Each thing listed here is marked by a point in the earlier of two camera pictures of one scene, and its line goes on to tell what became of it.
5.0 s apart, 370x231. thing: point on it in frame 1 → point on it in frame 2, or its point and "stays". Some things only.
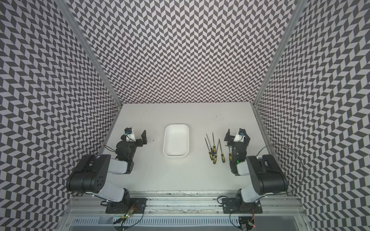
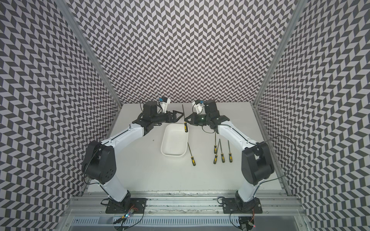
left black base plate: (128, 206) stays
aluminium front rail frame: (181, 205) stays
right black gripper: (231, 138) → (193, 116)
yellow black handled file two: (211, 149) → (185, 126)
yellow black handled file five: (230, 155) stays
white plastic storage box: (176, 140) stays
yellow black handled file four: (222, 156) stays
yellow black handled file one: (209, 152) → (193, 160)
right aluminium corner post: (300, 6) stays
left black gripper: (140, 144) → (173, 115)
